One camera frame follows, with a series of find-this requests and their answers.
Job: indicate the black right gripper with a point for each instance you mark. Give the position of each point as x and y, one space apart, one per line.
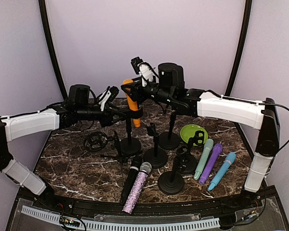
136 94

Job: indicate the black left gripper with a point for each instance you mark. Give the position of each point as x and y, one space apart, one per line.
107 120

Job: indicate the orange microphone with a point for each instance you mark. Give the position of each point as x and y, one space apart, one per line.
133 106

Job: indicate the black round-base stand orange mic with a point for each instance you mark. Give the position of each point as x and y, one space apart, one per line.
130 146

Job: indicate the black tripod microphone stand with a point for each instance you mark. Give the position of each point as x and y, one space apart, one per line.
97 141

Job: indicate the black handheld microphone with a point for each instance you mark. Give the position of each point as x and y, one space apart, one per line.
133 172

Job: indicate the black round-base stand purple mic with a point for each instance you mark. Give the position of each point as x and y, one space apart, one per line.
169 140

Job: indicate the black round-base stand front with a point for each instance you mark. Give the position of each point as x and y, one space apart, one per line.
155 156

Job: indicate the glitter purple silver-head microphone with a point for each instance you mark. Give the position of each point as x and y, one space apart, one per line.
136 190

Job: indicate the black round-base stand blue mic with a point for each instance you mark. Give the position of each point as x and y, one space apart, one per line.
188 162

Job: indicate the black round-base stand mint mic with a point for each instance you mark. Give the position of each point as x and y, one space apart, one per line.
171 182

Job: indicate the mint green microphone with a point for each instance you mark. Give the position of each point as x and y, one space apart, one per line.
203 159

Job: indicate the blue microphone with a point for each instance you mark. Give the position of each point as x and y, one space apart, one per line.
229 160

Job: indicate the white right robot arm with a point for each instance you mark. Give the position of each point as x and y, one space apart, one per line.
167 86

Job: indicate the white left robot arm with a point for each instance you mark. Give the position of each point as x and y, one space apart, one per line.
76 107

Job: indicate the lime green plate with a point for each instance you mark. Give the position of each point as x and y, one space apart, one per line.
189 131

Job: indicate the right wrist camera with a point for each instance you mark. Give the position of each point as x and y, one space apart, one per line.
145 70

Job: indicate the black front table rail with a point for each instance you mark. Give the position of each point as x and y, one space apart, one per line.
218 207

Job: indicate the left black corner post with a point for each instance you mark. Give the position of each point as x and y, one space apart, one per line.
51 48

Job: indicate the black corner post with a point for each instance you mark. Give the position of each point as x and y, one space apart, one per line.
240 47
51 48

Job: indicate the white slotted cable duct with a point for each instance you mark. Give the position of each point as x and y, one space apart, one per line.
122 223

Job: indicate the right black corner post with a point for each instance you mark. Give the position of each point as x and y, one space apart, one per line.
240 47

